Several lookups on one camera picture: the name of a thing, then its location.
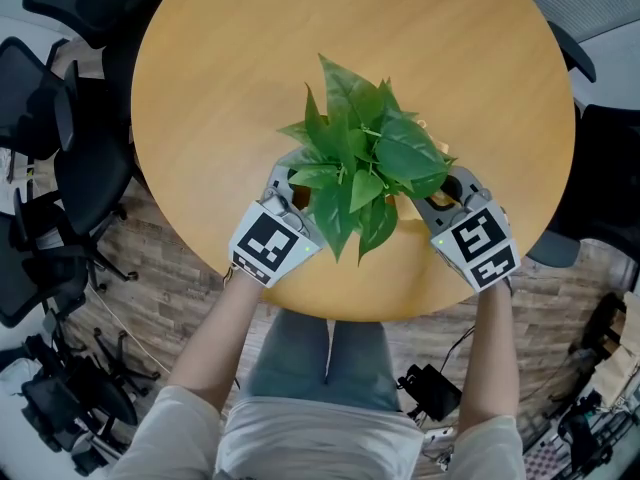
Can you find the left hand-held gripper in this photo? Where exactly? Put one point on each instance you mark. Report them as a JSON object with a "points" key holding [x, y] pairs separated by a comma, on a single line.
{"points": [[265, 243]]}

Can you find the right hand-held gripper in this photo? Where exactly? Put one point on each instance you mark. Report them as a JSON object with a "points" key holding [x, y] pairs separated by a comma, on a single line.
{"points": [[482, 238]]}

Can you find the green potted plant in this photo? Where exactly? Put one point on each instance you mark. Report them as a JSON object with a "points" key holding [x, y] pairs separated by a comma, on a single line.
{"points": [[370, 168]]}

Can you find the person's left forearm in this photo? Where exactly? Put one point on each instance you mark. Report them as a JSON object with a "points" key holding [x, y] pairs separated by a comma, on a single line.
{"points": [[215, 348]]}

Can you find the person's right forearm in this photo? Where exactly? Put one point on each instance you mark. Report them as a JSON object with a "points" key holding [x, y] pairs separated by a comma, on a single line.
{"points": [[487, 358]]}

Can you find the person's grey trousers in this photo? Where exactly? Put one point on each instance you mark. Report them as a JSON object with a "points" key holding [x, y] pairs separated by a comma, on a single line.
{"points": [[300, 358]]}

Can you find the black device on floor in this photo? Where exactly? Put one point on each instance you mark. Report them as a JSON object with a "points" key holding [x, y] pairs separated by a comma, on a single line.
{"points": [[432, 390]]}

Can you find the person's white shirt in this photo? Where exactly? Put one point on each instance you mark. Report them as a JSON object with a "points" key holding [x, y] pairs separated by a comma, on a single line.
{"points": [[320, 443]]}

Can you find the checkered mat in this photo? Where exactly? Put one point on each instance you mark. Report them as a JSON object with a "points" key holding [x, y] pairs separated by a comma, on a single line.
{"points": [[545, 463]]}

